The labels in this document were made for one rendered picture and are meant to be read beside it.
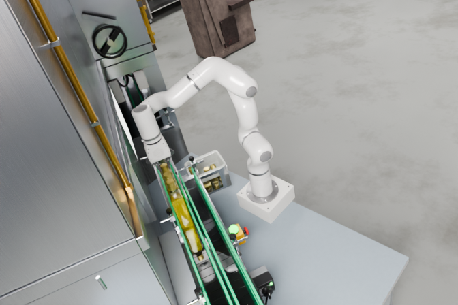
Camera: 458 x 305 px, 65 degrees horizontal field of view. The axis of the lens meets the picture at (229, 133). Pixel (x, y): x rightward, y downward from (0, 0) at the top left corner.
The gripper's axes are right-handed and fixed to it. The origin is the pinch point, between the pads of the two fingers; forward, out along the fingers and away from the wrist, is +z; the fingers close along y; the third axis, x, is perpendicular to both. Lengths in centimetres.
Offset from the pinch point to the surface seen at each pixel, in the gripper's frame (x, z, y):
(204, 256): -33.9, 28.9, 1.5
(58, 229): -59, -37, -31
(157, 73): 103, 0, 19
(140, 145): 103, 50, -11
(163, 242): -16.7, 28.9, -13.0
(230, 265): -44, 29, 10
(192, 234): -19.8, 28.9, 0.4
